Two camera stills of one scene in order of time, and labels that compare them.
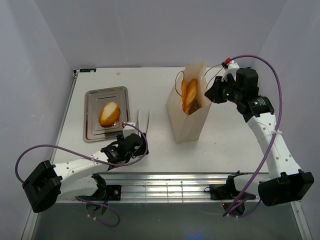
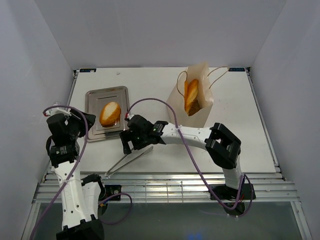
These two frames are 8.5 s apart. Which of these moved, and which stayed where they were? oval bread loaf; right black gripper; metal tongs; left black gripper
Moved: metal tongs; left black gripper; right black gripper
Stayed: oval bread loaf
